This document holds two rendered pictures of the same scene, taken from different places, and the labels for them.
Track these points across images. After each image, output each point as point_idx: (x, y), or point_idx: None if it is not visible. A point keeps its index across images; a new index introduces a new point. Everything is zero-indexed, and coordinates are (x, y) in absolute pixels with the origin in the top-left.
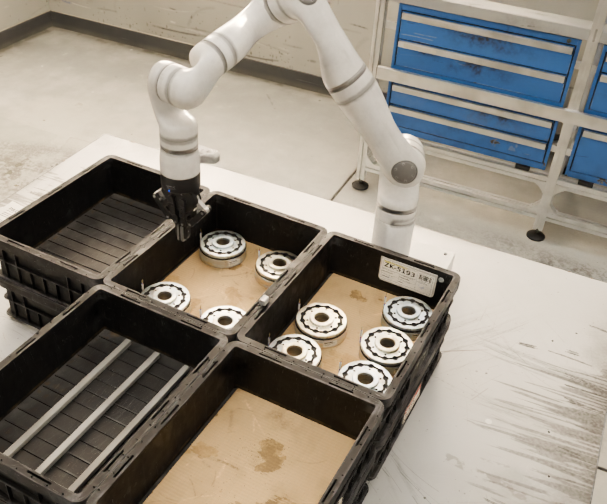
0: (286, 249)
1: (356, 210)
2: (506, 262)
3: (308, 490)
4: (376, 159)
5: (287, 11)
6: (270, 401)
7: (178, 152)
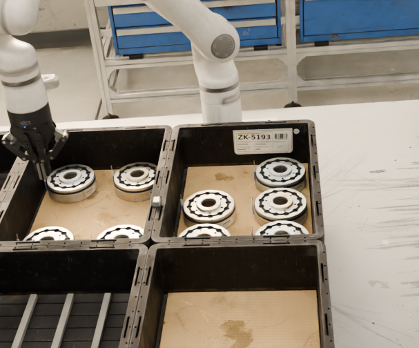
0: (132, 162)
1: (159, 117)
2: (318, 113)
3: (290, 346)
4: (193, 43)
5: None
6: (206, 291)
7: (26, 82)
